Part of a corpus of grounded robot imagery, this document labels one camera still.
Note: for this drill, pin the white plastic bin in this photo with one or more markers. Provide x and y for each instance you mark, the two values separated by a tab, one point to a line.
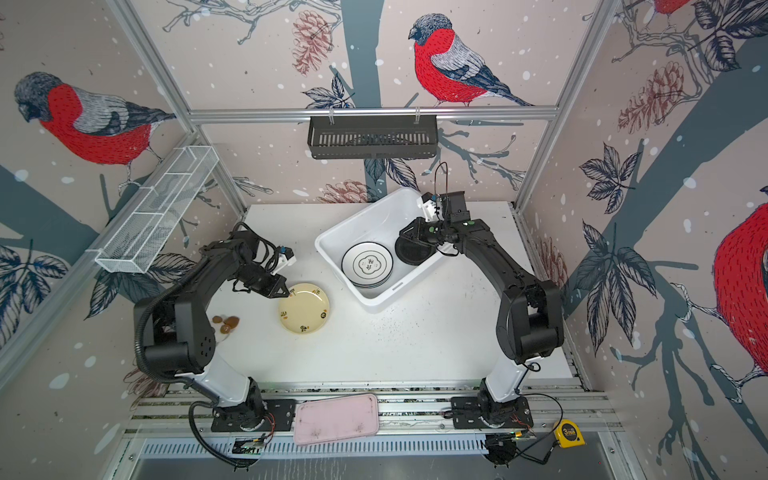
378	222

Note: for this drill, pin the yellow tape measure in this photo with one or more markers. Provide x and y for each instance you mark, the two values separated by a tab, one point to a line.
568	435

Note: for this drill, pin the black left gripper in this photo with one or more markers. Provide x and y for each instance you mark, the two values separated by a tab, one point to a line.
272	290

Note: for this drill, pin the black hanging wire basket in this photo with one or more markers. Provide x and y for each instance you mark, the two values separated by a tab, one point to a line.
373	137

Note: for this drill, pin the white mesh wire shelf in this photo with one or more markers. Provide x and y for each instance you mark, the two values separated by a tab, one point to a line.
141	237

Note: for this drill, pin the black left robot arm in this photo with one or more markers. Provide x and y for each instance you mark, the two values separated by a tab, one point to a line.
174	339

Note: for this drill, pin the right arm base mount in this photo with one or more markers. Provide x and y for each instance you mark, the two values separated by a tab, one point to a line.
482	411

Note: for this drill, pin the horizontal aluminium rail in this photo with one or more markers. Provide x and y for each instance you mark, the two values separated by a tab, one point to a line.
242	116

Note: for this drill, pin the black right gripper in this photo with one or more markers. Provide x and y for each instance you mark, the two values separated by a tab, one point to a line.
426	229

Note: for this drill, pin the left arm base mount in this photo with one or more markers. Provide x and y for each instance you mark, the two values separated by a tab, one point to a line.
255	414

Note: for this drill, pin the pink pad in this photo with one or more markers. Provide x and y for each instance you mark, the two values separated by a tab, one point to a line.
336	419

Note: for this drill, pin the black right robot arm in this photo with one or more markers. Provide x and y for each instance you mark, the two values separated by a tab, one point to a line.
529	324

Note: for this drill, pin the white plate black rim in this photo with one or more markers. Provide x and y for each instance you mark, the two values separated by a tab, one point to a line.
367	264

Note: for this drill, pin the yellow plate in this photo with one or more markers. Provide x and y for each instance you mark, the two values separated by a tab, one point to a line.
305	310

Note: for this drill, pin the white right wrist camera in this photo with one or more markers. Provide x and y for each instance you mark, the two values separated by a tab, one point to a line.
431	207

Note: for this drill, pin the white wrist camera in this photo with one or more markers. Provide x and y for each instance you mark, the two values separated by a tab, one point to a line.
431	207
286	258

